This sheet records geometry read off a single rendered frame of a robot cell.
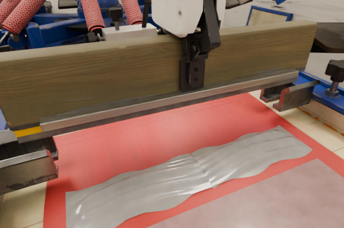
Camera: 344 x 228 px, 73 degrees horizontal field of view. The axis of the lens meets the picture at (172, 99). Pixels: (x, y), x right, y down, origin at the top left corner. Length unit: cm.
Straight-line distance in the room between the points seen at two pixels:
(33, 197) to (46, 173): 4
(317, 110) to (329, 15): 215
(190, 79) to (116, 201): 17
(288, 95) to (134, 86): 28
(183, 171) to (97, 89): 16
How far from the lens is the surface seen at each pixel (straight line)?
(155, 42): 26
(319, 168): 40
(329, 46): 99
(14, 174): 34
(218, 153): 37
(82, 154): 40
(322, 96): 49
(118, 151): 39
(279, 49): 37
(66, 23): 103
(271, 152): 39
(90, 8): 78
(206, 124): 43
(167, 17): 26
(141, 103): 27
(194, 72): 28
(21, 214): 36
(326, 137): 47
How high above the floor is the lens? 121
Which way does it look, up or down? 30 degrees down
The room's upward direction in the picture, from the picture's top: 1 degrees counter-clockwise
